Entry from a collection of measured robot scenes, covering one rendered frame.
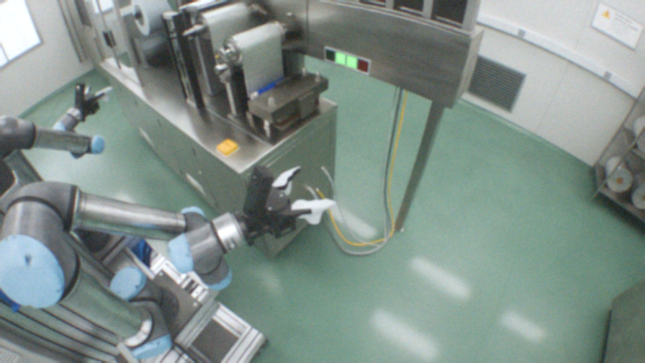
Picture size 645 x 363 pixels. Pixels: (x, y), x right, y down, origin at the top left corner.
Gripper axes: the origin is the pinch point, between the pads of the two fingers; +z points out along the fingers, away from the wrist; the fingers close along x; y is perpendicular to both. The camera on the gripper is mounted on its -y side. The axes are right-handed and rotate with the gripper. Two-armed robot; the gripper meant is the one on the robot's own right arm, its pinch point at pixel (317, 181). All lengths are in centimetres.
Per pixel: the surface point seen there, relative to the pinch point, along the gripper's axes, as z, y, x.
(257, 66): 20, -3, -83
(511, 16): 290, -11, -84
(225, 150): -8, 23, -65
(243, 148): 0, 25, -65
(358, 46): 55, -10, -53
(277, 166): 12, 38, -59
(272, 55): 29, -6, -86
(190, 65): -7, -8, -109
